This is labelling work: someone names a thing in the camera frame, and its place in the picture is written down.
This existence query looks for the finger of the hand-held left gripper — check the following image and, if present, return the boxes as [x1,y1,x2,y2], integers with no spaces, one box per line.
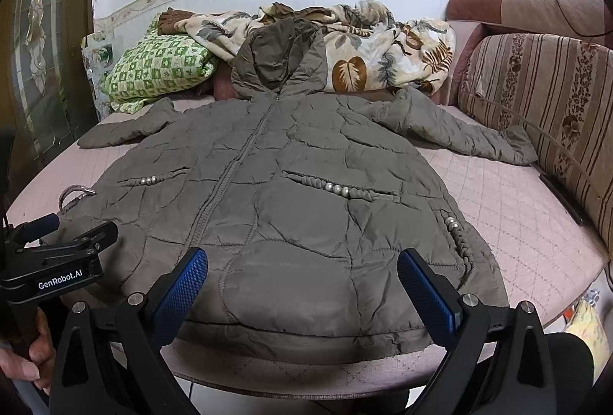
[8,213,61,249]
[36,222,120,268]

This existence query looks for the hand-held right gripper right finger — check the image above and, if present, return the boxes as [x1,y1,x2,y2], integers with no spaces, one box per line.
[397,247,562,415]

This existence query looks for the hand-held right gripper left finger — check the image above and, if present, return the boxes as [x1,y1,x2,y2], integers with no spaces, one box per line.
[49,247,209,415]

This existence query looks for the grey-brown quilted hooded jacket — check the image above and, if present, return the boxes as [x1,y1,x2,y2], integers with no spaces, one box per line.
[57,18,538,356]

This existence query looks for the person's left hand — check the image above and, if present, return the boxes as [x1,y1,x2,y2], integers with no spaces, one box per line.
[0,306,56,395]

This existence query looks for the pink quilted bed mattress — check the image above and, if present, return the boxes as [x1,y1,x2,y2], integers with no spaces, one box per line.
[7,94,609,401]

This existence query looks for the yellow patterned cloth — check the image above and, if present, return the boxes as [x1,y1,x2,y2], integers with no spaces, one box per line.
[564,288,605,351]

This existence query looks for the person's dark trouser leg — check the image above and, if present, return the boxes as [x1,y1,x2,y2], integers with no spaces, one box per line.
[546,333,595,415]

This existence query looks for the clear plastic bag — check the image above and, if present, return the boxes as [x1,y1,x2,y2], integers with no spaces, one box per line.
[80,32,116,114]

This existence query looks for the green patterned pillow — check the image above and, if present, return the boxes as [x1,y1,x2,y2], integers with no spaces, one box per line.
[104,13,218,114]

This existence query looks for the wooden door with stained glass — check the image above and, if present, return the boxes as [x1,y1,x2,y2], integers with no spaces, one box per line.
[0,0,103,200]

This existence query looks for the striped floral sofa backrest cushion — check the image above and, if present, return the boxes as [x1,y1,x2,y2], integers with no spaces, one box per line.
[457,32,613,227]

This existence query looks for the brown knitted cloth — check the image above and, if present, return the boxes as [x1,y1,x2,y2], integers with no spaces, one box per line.
[158,7,202,35]

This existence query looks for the leaf print blanket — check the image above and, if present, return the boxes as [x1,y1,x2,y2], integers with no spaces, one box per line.
[175,0,457,95]

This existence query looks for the pink maroon sofa frame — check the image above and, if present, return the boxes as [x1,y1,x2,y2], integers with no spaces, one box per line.
[445,0,606,107]

